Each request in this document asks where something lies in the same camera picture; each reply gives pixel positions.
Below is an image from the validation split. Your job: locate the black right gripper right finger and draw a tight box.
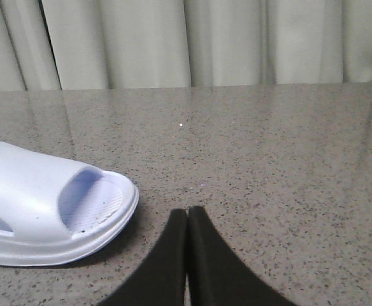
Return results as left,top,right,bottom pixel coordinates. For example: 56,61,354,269
188,206,294,305

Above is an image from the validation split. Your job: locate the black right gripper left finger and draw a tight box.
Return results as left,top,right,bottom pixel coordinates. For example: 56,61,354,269
100,209,187,305

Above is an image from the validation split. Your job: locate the pale grey curtain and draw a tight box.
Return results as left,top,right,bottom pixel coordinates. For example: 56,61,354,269
0,1,372,91

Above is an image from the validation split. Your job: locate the light blue slipper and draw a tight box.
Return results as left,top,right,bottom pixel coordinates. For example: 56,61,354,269
0,142,139,266

